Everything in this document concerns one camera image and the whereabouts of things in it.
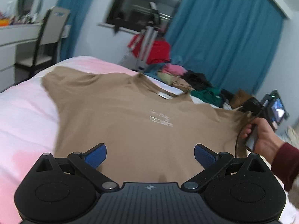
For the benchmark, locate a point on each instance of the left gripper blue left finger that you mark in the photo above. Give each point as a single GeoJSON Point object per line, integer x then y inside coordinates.
{"type": "Point", "coordinates": [86, 164]}

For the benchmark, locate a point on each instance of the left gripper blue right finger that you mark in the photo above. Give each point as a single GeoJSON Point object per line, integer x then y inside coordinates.
{"type": "Point", "coordinates": [213, 164]}

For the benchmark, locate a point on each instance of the tan t-shirt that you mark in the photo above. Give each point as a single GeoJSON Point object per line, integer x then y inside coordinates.
{"type": "Point", "coordinates": [150, 134]}

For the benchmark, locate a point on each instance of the dark red sleeve forearm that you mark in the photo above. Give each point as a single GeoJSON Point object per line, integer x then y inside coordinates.
{"type": "Point", "coordinates": [285, 165]}

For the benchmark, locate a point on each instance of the person's right hand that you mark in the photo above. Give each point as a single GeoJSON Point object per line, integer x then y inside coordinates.
{"type": "Point", "coordinates": [268, 143]}

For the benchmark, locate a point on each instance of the green garment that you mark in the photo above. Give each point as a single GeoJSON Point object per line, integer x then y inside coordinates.
{"type": "Point", "coordinates": [210, 95]}

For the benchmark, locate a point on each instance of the black garment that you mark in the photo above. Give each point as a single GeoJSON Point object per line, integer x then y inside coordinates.
{"type": "Point", "coordinates": [197, 81]}

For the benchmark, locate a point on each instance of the beige patterned garment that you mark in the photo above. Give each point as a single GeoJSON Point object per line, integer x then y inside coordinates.
{"type": "Point", "coordinates": [181, 84]}

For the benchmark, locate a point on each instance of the blue curtain right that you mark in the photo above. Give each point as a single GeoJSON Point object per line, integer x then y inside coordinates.
{"type": "Point", "coordinates": [232, 42]}

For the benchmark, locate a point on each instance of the blue curtain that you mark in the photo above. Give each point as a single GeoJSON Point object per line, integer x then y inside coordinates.
{"type": "Point", "coordinates": [232, 42]}
{"type": "Point", "coordinates": [78, 11]}

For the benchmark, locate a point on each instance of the pink garment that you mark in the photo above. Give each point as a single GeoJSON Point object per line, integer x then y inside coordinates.
{"type": "Point", "coordinates": [173, 69]}

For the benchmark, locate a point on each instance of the grey black chair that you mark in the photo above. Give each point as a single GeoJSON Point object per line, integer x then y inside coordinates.
{"type": "Point", "coordinates": [41, 54]}

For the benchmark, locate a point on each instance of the white dressing table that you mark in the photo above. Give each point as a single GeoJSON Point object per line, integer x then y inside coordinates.
{"type": "Point", "coordinates": [11, 37]}

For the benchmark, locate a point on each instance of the dark window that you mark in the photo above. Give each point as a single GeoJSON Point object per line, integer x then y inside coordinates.
{"type": "Point", "coordinates": [133, 14]}

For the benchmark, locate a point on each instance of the blue curtain left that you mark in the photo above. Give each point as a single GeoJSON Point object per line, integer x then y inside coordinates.
{"type": "Point", "coordinates": [78, 11]}

